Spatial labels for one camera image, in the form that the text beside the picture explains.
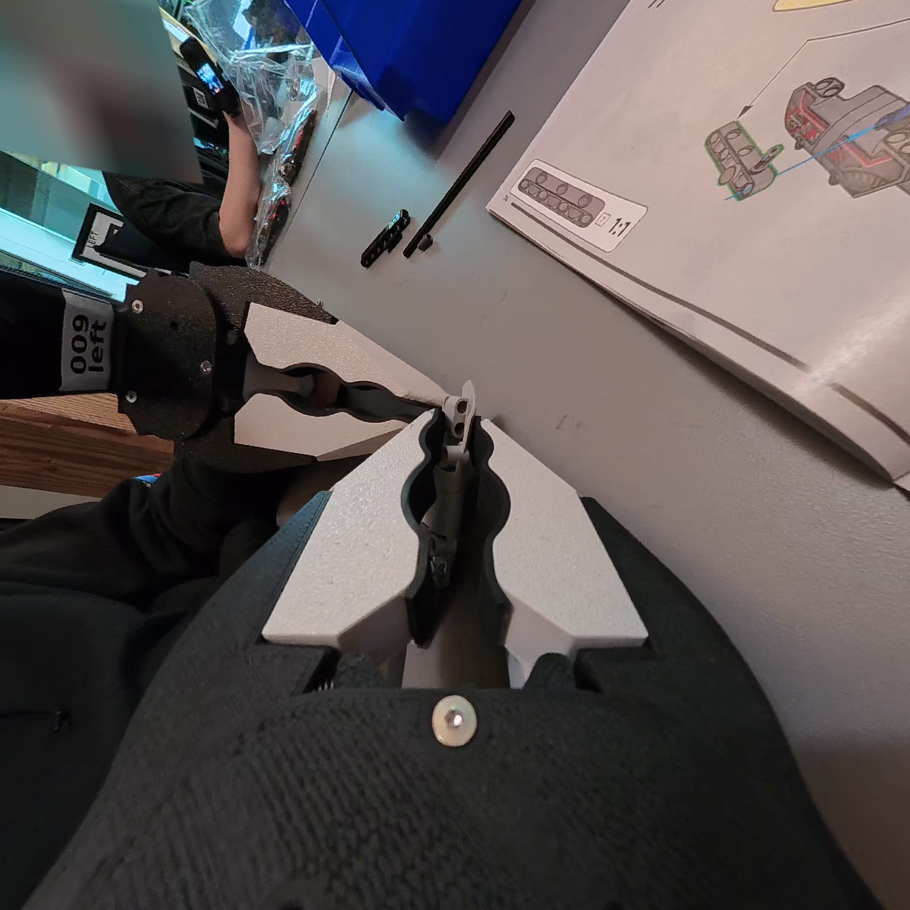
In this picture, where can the grey desk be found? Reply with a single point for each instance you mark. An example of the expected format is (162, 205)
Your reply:
(604, 462)

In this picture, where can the wooden post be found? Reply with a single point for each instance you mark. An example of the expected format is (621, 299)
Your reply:
(71, 441)

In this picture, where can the black toy beam with holes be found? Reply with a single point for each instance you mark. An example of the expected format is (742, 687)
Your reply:
(385, 238)

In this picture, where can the blue plastic bin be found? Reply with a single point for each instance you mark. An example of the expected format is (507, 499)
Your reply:
(419, 50)

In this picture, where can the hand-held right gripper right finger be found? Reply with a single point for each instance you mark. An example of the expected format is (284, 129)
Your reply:
(569, 569)

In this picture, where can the person's black printed shirt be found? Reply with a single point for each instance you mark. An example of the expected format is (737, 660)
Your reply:
(57, 711)

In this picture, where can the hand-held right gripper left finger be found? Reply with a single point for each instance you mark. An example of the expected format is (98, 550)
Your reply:
(341, 569)

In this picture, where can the grey toy brick assembly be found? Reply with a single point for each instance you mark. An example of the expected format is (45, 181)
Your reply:
(455, 455)

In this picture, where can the clear plastic parts bag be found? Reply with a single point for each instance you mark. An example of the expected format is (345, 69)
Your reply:
(277, 78)

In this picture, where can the black framed white sign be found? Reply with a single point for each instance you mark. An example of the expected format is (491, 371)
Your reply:
(89, 242)

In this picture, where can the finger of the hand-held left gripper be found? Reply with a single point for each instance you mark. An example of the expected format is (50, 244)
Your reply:
(334, 345)
(313, 435)

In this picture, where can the long black toy axle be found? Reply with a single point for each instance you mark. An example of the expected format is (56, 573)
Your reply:
(458, 185)

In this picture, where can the building instruction booklet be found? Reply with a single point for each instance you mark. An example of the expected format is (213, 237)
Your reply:
(746, 249)

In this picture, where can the person's left forearm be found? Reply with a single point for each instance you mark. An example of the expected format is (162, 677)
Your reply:
(199, 512)

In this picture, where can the black handheld device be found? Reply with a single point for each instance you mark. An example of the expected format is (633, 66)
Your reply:
(210, 78)

